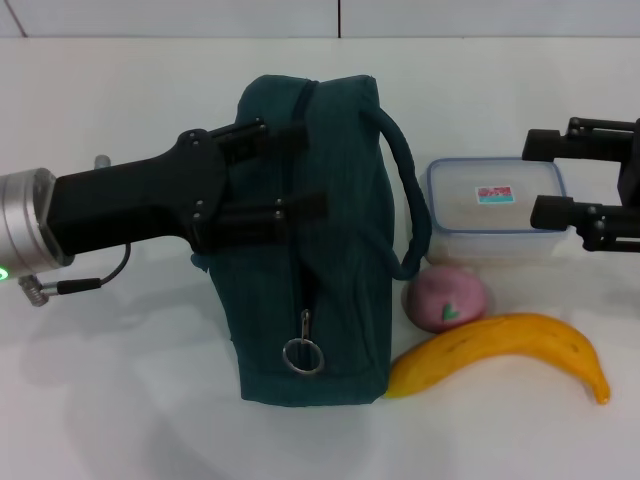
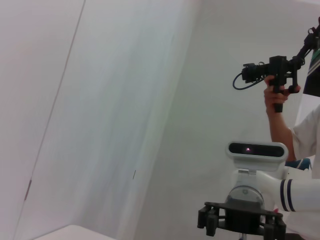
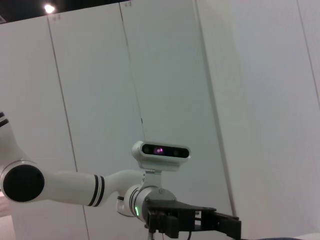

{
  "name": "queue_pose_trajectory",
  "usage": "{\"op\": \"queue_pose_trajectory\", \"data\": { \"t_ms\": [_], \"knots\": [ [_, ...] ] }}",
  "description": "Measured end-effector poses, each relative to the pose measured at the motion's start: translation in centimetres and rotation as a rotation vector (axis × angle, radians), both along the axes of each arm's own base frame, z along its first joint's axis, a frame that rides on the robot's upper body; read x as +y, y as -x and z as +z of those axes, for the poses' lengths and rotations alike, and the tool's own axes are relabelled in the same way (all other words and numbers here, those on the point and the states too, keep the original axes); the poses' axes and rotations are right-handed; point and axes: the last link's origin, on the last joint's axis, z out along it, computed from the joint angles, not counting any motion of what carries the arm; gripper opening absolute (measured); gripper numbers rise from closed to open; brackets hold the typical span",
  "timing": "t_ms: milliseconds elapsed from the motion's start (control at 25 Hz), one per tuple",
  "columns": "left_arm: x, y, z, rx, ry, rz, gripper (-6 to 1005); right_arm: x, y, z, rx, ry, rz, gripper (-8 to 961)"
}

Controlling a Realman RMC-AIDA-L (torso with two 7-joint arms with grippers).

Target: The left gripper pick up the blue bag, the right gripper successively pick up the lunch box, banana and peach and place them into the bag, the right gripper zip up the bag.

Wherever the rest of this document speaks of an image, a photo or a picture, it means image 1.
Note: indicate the pink toy peach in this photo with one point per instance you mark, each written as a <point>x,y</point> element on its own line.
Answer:
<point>440,295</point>

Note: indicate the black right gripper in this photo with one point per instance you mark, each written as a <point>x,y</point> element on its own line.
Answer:
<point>631,180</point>

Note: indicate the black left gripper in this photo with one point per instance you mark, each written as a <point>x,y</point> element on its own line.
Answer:
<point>130,200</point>

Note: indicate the teal insulated lunch bag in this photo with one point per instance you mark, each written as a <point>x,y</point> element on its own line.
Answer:
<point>345,200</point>

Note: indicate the clear plastic food container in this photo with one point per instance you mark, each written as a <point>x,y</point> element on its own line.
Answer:
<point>460,200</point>

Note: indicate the yellow banana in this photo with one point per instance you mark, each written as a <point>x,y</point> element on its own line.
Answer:
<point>500,340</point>

